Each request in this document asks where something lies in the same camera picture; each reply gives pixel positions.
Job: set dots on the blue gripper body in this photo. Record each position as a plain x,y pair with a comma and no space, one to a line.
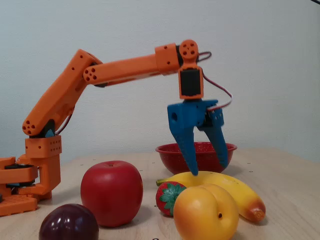
186,115

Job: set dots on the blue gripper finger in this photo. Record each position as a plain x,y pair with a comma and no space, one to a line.
187,145
216,132

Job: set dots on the red toy apple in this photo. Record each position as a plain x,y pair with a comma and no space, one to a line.
112,195

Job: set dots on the orange robot base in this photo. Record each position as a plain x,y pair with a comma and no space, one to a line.
17,205

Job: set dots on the orange toy peach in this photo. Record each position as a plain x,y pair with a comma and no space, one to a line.
205,215

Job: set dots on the red speckled bowl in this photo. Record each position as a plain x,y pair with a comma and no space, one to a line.
205,157

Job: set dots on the red toy strawberry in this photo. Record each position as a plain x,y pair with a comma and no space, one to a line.
165,197

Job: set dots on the dark purple toy plum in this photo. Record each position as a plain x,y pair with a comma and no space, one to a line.
68,223

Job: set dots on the yellow toy banana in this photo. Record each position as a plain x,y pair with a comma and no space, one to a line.
240,190

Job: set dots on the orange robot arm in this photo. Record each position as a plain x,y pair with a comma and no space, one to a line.
125,67

